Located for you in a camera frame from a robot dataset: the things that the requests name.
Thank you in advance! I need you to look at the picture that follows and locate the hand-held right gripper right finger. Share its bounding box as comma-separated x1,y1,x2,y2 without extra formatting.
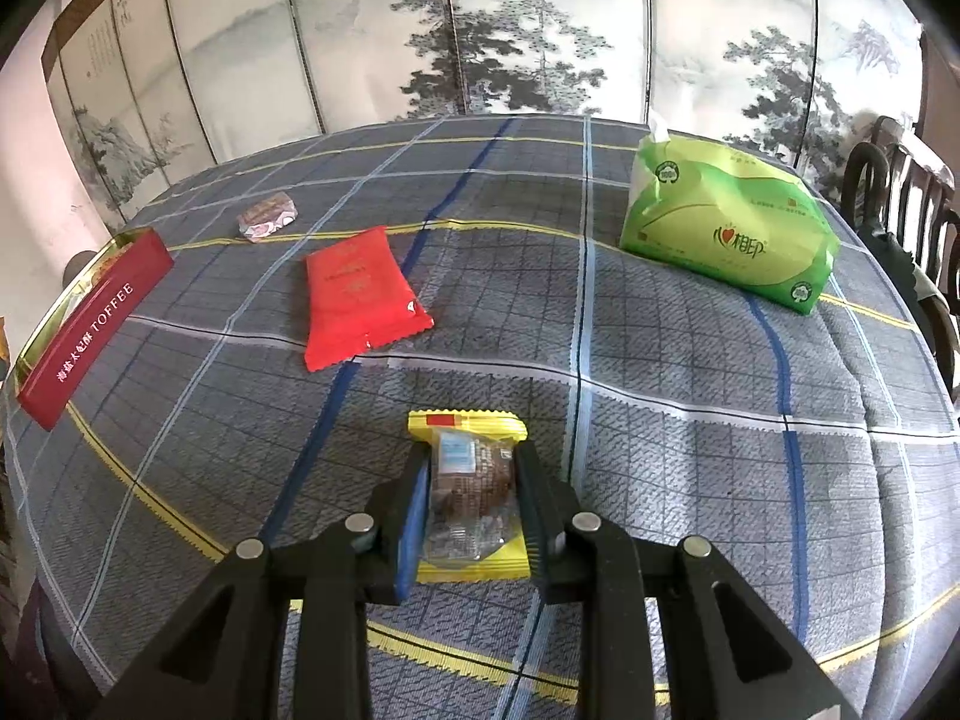
514,439,863,720

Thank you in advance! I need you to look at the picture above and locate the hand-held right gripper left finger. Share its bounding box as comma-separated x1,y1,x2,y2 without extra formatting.
86,439,432,720

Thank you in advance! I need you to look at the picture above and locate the red tin box gold inside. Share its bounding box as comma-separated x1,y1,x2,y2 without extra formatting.
15,226,175,432

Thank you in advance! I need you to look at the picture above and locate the blue plaid tablecloth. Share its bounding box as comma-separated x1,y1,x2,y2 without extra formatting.
0,114,960,720

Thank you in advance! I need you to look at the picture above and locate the red snack packet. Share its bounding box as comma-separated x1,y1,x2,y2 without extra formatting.
304,226,436,374

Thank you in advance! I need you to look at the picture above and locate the small pink snack packet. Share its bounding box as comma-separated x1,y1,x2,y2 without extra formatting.
236,193,297,242

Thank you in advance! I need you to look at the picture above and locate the green tissue pack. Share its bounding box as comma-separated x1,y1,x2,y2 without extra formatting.
619,111,841,314

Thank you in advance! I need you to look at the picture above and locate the dark wooden chair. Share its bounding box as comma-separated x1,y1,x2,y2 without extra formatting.
840,116,960,391

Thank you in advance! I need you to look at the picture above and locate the landscape painted folding screen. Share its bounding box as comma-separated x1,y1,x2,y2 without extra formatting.
41,0,927,233

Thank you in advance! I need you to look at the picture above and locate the yellow snack packet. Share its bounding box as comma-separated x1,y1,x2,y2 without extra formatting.
407,409,531,584

